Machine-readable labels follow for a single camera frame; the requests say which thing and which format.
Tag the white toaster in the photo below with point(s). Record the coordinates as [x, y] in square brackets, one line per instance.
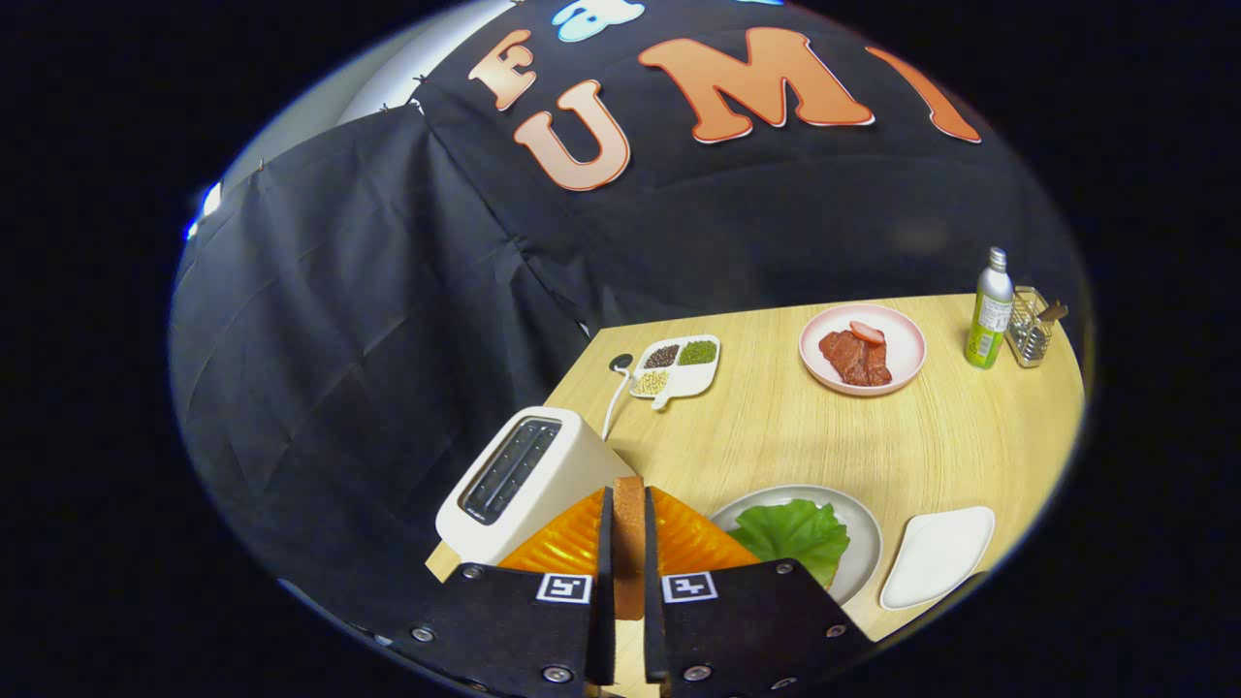
[572, 465]

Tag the pink plate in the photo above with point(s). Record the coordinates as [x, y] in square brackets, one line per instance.
[902, 349]

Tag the toasted bread slice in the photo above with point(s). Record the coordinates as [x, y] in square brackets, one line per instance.
[629, 543]

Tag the small ceiling light panel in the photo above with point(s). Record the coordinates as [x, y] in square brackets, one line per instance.
[209, 202]

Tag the squarish white plate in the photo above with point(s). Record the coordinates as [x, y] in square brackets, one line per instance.
[936, 557]

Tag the brown meat slice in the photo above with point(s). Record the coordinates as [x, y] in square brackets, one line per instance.
[855, 361]

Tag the round white plate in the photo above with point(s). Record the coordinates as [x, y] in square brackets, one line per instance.
[863, 543]

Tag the white divided seasoning dish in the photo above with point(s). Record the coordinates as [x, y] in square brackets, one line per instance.
[688, 380]

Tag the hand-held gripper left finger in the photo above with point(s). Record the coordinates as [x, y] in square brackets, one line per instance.
[514, 630]

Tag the black backdrop cloth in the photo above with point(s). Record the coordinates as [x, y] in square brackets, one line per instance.
[388, 291]

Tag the red sausage slice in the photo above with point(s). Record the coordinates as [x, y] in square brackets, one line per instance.
[867, 333]

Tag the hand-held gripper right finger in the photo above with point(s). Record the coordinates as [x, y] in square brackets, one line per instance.
[747, 630]

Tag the green lettuce leaf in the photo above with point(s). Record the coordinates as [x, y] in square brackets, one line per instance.
[790, 538]

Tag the green label metal bottle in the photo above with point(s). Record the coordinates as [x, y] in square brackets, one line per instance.
[989, 325]

